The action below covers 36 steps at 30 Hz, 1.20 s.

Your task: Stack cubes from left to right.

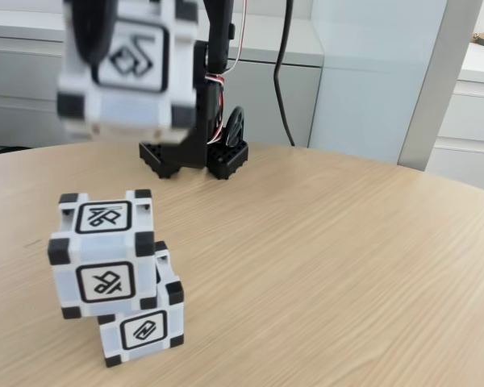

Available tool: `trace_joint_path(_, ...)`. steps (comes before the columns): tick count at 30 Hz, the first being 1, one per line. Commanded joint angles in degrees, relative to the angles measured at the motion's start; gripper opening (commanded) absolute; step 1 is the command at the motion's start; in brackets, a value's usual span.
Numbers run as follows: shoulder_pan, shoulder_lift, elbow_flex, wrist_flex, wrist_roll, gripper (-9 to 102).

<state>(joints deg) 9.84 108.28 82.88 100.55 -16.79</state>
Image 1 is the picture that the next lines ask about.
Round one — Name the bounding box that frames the white cube crossed loops symbol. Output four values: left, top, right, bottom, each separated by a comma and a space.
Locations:
47, 188, 156, 322

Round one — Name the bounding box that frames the white red servo wire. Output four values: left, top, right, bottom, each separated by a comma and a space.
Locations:
207, 0, 251, 144

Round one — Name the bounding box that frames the white low cabinet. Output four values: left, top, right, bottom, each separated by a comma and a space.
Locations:
0, 22, 324, 157

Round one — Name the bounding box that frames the frosted glass partition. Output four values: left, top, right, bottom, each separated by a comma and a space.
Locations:
308, 0, 484, 167

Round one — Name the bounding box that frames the white cube nested squares symbol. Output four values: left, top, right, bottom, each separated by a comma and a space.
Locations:
56, 0, 201, 144

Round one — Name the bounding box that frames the white drawer cabinet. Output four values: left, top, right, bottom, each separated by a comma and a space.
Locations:
425, 40, 484, 185

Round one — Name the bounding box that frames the white cube zigzag symbol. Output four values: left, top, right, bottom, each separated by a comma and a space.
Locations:
96, 240, 186, 358

